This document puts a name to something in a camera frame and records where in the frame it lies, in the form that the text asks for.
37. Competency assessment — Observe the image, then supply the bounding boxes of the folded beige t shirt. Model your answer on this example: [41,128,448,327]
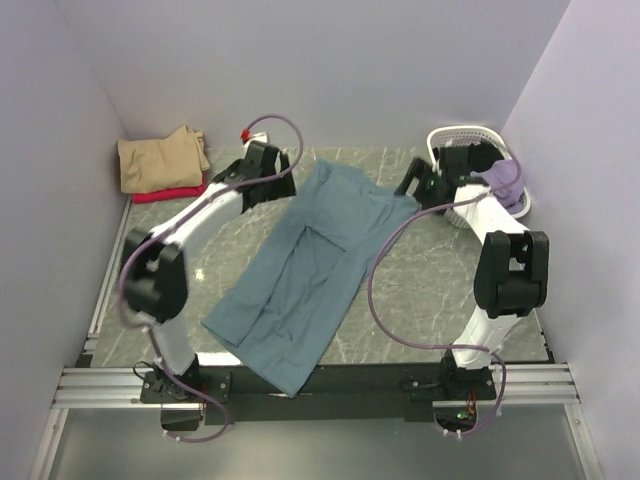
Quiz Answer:
[117,125,210,194]

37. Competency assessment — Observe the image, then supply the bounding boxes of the aluminium rail frame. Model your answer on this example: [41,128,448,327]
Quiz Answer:
[33,207,601,479]

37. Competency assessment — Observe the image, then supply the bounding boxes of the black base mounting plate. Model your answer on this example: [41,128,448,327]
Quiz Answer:
[139,356,504,432]

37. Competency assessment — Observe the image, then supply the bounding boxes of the white plastic laundry basket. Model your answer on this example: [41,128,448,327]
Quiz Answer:
[426,125,531,220]

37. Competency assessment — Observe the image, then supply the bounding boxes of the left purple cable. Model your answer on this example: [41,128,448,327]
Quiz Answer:
[118,114,305,444]

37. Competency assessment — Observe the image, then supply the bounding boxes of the black t shirt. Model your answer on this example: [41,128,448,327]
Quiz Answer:
[432,141,504,176]

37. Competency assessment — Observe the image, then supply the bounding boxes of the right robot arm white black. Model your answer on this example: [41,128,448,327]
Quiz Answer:
[395,142,550,399]

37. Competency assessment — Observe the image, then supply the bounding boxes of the folded pink t shirt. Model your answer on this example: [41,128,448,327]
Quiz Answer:
[131,184,206,204]

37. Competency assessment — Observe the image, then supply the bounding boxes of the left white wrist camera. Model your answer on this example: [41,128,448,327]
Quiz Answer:
[241,129,269,146]

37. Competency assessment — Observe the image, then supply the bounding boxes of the purple t shirt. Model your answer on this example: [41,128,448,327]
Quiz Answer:
[472,159,525,215]

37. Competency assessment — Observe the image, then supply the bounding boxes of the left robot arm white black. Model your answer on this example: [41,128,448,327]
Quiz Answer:
[118,135,296,402]

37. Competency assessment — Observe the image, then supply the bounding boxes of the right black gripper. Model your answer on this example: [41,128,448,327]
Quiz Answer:
[392,158,447,219]

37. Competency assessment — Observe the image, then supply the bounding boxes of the blue t shirt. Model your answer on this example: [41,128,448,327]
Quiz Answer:
[202,160,418,397]

